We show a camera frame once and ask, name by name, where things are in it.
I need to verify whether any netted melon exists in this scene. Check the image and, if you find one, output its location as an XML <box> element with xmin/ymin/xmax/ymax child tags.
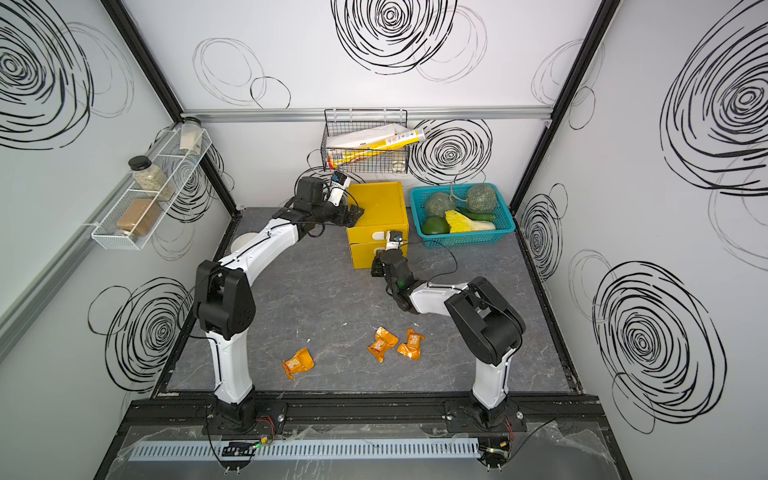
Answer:
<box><xmin>466</xmin><ymin>183</ymin><xmax>498</xmax><ymax>214</ymax></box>
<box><xmin>424</xmin><ymin>192</ymin><xmax>457</xmax><ymax>218</ymax></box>

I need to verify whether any brown block container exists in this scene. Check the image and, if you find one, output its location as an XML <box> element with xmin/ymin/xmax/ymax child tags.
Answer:
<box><xmin>116</xmin><ymin>199</ymin><xmax>162</xmax><ymax>237</ymax></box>

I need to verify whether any right netted melon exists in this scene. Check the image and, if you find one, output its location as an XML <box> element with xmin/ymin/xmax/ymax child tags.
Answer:
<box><xmin>466</xmin><ymin>183</ymin><xmax>498</xmax><ymax>214</ymax></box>

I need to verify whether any black wire wall basket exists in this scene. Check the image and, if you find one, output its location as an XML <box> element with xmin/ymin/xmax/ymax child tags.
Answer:
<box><xmin>320</xmin><ymin>108</ymin><xmax>409</xmax><ymax>174</ymax></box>

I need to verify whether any yellow white box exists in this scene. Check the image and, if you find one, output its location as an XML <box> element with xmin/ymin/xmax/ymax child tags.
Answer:
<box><xmin>325</xmin><ymin>123</ymin><xmax>426</xmax><ymax>169</ymax></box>

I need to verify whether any clear jar white lid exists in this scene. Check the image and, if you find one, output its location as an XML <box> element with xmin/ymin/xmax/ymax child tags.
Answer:
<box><xmin>179</xmin><ymin>117</ymin><xmax>203</xmax><ymax>155</ymax></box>

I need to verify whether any white slotted cable duct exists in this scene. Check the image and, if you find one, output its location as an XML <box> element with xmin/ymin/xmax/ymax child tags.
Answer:
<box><xmin>128</xmin><ymin>438</ymin><xmax>481</xmax><ymax>462</ymax></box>

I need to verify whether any green avocado toy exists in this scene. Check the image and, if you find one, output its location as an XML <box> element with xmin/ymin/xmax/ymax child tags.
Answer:
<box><xmin>421</xmin><ymin>216</ymin><xmax>451</xmax><ymax>235</ymax></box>

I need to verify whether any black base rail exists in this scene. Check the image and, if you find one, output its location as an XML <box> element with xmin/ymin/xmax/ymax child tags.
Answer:
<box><xmin>118</xmin><ymin>392</ymin><xmax>604</xmax><ymax>439</ymax></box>

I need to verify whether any teal plastic basket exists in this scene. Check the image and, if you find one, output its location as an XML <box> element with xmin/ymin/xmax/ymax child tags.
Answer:
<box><xmin>409</xmin><ymin>183</ymin><xmax>516</xmax><ymax>247</ymax></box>

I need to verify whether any orange cookie pack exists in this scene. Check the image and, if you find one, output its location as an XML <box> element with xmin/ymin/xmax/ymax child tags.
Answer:
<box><xmin>282</xmin><ymin>348</ymin><xmax>315</xmax><ymax>380</ymax></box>
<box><xmin>367</xmin><ymin>327</ymin><xmax>399</xmax><ymax>363</ymax></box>
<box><xmin>397</xmin><ymin>328</ymin><xmax>426</xmax><ymax>361</ymax></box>

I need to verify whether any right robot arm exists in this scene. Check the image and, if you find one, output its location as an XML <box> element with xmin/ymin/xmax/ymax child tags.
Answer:
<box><xmin>371</xmin><ymin>248</ymin><xmax>526</xmax><ymax>427</ymax></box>

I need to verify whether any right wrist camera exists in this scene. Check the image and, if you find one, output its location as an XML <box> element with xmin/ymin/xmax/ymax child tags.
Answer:
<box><xmin>385</xmin><ymin>230</ymin><xmax>405</xmax><ymax>250</ymax></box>

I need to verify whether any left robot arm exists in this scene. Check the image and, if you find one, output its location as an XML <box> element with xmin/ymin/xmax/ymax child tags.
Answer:
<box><xmin>192</xmin><ymin>172</ymin><xmax>364</xmax><ymax>429</ymax></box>

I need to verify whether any white wire wall shelf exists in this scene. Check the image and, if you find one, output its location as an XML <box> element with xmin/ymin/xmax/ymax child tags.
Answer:
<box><xmin>91</xmin><ymin>123</ymin><xmax>214</xmax><ymax>251</ymax></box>

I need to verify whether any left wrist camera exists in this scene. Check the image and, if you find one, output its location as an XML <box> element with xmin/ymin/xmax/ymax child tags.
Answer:
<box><xmin>328</xmin><ymin>170</ymin><xmax>351</xmax><ymax>207</ymax></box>

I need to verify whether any spice jar black lid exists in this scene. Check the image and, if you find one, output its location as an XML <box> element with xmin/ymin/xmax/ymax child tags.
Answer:
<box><xmin>128</xmin><ymin>155</ymin><xmax>175</xmax><ymax>202</ymax></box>

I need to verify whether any yellow plastic drawer cabinet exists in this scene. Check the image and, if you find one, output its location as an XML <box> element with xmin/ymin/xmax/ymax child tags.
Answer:
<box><xmin>347</xmin><ymin>182</ymin><xmax>409</xmax><ymax>270</ymax></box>

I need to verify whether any left netted melon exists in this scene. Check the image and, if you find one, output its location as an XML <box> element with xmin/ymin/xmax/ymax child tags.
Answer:
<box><xmin>424</xmin><ymin>192</ymin><xmax>457</xmax><ymax>218</ymax></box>

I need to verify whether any green cucumber toy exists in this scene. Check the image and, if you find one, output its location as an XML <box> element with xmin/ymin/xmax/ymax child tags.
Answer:
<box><xmin>457</xmin><ymin>207</ymin><xmax>496</xmax><ymax>223</ymax></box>

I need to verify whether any white orange bowl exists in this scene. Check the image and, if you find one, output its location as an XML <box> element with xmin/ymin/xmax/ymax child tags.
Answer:
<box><xmin>230</xmin><ymin>232</ymin><xmax>262</xmax><ymax>256</ymax></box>

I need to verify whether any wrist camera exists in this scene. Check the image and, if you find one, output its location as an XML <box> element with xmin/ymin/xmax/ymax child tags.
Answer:
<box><xmin>385</xmin><ymin>230</ymin><xmax>405</xmax><ymax>250</ymax></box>
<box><xmin>328</xmin><ymin>170</ymin><xmax>351</xmax><ymax>207</ymax></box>

